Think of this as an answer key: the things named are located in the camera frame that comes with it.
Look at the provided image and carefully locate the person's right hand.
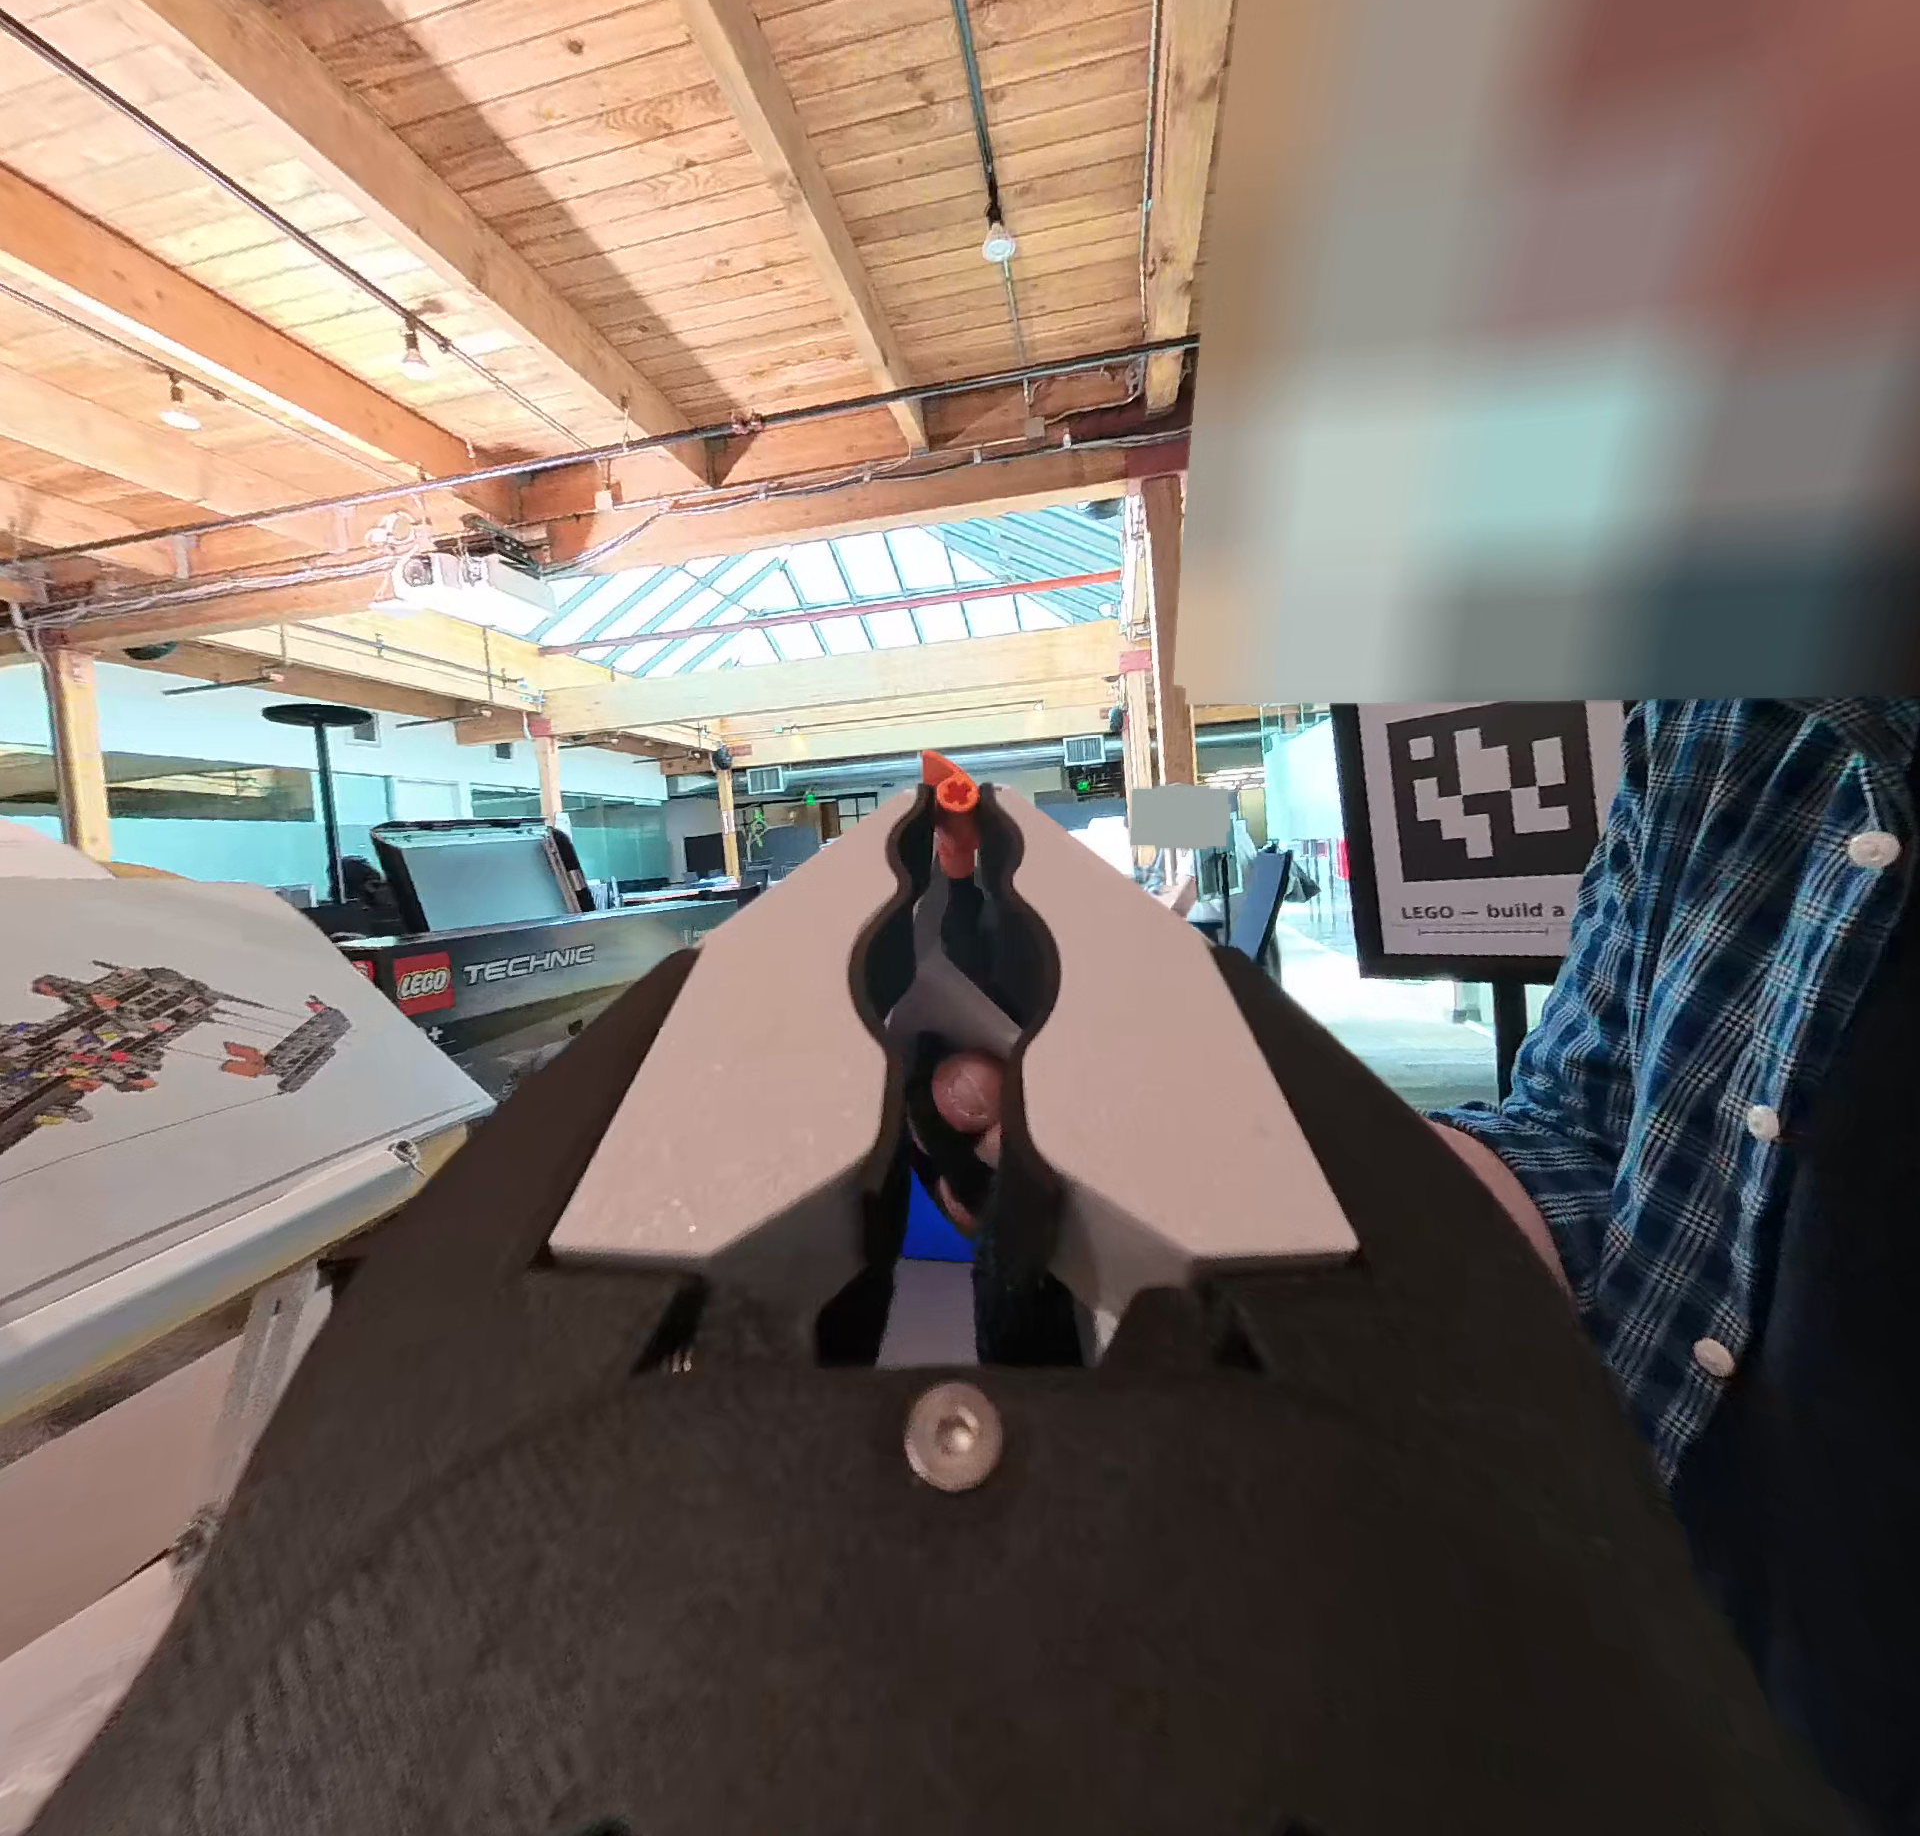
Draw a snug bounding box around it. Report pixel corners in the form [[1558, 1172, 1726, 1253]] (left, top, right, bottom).
[[930, 1053, 1007, 1166]]

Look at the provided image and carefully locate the glass skylight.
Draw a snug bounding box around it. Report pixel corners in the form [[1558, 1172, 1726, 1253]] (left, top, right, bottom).
[[537, 513, 1126, 675]]

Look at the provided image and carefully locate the open grey case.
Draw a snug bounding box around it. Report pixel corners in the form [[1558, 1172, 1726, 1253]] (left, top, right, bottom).
[[367, 821, 598, 940]]

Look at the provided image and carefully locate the lego instruction booklet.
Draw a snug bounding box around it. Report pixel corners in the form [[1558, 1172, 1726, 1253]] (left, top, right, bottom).
[[0, 817, 498, 1425]]

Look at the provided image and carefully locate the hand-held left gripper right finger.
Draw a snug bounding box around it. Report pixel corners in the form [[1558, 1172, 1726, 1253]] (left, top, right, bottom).
[[959, 787, 1361, 1370]]

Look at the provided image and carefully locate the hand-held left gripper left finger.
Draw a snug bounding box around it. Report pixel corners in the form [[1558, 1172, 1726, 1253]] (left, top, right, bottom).
[[546, 787, 919, 1365]]

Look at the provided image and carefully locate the orange lego piece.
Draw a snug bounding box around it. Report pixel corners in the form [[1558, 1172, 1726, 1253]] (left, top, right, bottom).
[[919, 750, 981, 878]]

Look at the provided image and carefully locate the black round-top floor stand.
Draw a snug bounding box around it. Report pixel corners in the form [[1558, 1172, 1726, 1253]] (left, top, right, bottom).
[[262, 701, 379, 909]]

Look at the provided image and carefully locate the black lego set box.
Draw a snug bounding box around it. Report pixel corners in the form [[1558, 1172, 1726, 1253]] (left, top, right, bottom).
[[331, 899, 759, 1105]]

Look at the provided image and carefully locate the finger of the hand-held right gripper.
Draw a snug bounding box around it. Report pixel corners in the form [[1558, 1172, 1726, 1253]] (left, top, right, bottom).
[[885, 883, 1023, 1065]]

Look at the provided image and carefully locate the white ceiling projector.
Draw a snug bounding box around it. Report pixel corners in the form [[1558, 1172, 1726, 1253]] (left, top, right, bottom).
[[372, 546, 557, 620]]

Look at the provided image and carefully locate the black and white tag sign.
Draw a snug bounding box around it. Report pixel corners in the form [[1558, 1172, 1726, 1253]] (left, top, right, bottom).
[[1333, 699, 1635, 1105]]

